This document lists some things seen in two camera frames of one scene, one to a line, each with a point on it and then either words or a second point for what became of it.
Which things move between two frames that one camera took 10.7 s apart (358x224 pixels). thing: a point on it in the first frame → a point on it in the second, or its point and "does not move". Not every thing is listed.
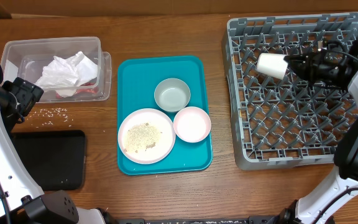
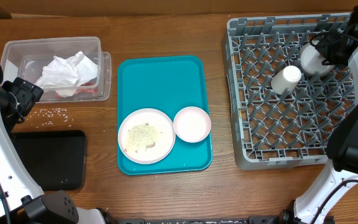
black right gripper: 312,63 → 324,48
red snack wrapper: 90,88 does not move
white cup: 272,65 → 287,79
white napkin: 66,76 does not move
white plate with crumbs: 146,135 does not move
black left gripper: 28,93 does not move
